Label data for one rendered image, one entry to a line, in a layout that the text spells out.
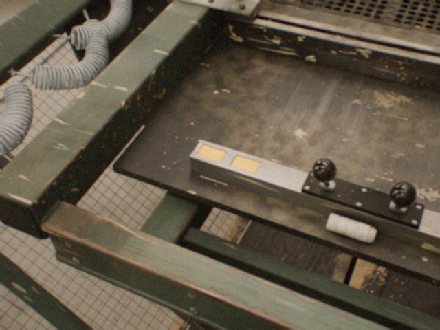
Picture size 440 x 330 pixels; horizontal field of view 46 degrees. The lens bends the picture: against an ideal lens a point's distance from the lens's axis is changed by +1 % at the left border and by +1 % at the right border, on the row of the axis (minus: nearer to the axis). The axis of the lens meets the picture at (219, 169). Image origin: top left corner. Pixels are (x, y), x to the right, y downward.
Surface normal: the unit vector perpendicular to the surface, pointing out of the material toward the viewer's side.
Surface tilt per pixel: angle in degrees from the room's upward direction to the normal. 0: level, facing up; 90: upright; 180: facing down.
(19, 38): 90
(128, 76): 53
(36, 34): 90
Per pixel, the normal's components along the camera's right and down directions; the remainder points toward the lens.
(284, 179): -0.04, -0.68
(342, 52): -0.43, 0.67
